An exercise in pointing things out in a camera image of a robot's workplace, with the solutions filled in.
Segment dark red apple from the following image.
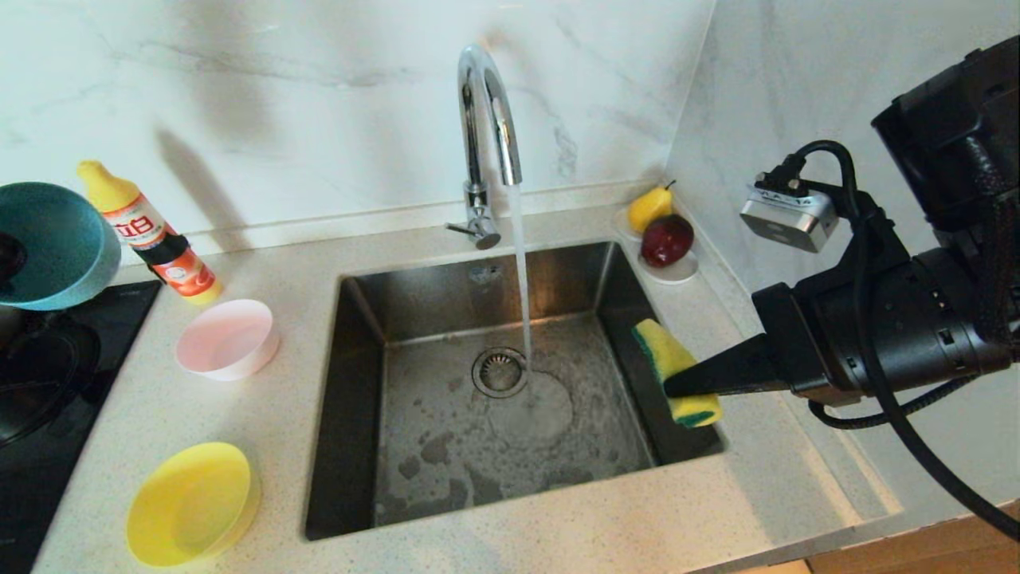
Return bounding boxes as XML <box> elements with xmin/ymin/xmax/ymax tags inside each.
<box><xmin>639</xmin><ymin>215</ymin><xmax>693</xmax><ymax>269</ymax></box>

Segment round metal sink drain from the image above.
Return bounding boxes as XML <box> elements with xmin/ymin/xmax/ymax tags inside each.
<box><xmin>472</xmin><ymin>348</ymin><xmax>531</xmax><ymax>399</ymax></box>

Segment pink plastic bowl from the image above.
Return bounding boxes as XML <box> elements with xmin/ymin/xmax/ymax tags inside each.
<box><xmin>175</xmin><ymin>299</ymin><xmax>281</xmax><ymax>382</ymax></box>

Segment black glass cooktop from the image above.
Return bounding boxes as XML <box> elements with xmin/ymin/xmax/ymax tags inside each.
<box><xmin>0</xmin><ymin>281</ymin><xmax>163</xmax><ymax>574</ymax></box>

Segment running tap water stream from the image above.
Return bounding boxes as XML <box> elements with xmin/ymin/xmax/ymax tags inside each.
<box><xmin>508</xmin><ymin>185</ymin><xmax>533</xmax><ymax>372</ymax></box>

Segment yellow pear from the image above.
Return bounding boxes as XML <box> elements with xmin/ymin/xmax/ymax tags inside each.
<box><xmin>627</xmin><ymin>181</ymin><xmax>675</xmax><ymax>236</ymax></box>

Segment small white saucer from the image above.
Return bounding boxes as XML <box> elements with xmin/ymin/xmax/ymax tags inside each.
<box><xmin>637</xmin><ymin>250</ymin><xmax>700</xmax><ymax>285</ymax></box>

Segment blue plastic bowl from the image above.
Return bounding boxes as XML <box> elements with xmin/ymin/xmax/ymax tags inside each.
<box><xmin>0</xmin><ymin>182</ymin><xmax>123</xmax><ymax>312</ymax></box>

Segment chrome gooseneck faucet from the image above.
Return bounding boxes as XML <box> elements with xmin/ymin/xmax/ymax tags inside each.
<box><xmin>446</xmin><ymin>44</ymin><xmax>524</xmax><ymax>250</ymax></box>

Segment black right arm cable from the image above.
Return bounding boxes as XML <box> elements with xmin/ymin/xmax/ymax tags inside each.
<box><xmin>757</xmin><ymin>140</ymin><xmax>1020</xmax><ymax>543</ymax></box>

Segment stainless steel sink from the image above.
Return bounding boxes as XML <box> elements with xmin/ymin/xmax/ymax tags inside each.
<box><xmin>304</xmin><ymin>242</ymin><xmax>728</xmax><ymax>541</ymax></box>

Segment yellow green sponge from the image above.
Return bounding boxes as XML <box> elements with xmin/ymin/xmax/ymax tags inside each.
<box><xmin>634</xmin><ymin>319</ymin><xmax>724</xmax><ymax>429</ymax></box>

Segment black round pan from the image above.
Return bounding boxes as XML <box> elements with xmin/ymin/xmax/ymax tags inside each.
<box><xmin>0</xmin><ymin>315</ymin><xmax>103</xmax><ymax>447</ymax></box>

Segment yellow plastic bowl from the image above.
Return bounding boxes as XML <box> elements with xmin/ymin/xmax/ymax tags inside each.
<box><xmin>126</xmin><ymin>442</ymin><xmax>261</xmax><ymax>568</ymax></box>

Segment orange dish soap bottle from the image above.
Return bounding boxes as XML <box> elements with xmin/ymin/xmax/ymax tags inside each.
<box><xmin>77</xmin><ymin>160</ymin><xmax>226</xmax><ymax>306</ymax></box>

